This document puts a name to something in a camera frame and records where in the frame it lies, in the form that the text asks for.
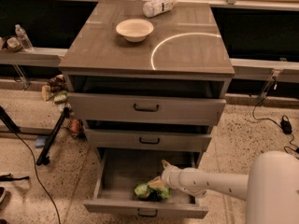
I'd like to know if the grey open bottom drawer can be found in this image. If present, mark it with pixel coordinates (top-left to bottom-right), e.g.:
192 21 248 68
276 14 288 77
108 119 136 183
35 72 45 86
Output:
84 148 208 218

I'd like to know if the white paper bowl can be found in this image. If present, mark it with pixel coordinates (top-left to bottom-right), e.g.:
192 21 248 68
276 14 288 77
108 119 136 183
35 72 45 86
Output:
116 19 154 42

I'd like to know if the grey drawer cabinet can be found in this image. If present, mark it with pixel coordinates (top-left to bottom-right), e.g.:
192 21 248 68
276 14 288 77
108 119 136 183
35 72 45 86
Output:
58 0 235 170

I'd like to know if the small bowl on shelf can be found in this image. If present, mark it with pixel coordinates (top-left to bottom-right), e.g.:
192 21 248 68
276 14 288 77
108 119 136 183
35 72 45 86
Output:
2 36 22 52

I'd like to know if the pile of snack bags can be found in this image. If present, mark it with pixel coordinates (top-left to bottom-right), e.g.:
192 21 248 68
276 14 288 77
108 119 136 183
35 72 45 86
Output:
42 75 85 139

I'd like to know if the clear water bottle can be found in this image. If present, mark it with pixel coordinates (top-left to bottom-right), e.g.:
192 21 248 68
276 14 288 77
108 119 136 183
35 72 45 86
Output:
15 24 34 51

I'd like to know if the black floor cable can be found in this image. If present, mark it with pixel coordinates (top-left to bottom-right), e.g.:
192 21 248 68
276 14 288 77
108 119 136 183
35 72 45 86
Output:
12 131 63 224

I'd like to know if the black tripod leg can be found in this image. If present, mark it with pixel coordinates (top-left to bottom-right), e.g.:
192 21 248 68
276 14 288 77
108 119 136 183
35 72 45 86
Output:
36 107 69 166

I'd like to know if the grey top drawer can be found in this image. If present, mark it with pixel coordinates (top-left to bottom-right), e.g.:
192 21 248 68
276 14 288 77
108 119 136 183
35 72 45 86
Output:
68 92 226 126

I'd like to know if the green rice chip bag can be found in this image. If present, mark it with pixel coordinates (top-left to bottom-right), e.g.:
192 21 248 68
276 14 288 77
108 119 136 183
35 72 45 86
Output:
134 182 171 202

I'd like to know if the black power adapter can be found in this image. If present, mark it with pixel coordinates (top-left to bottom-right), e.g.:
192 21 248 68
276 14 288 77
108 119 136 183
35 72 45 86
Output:
280 116 292 134

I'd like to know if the lying white plastic bottle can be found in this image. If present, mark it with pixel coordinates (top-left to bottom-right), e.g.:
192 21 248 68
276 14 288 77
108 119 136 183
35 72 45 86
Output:
143 0 178 18

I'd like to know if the blue cloth on floor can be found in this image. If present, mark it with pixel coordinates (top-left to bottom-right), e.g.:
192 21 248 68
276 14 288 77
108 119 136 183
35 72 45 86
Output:
35 136 47 147

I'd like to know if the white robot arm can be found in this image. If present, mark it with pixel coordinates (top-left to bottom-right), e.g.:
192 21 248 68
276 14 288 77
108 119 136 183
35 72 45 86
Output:
149 151 299 224

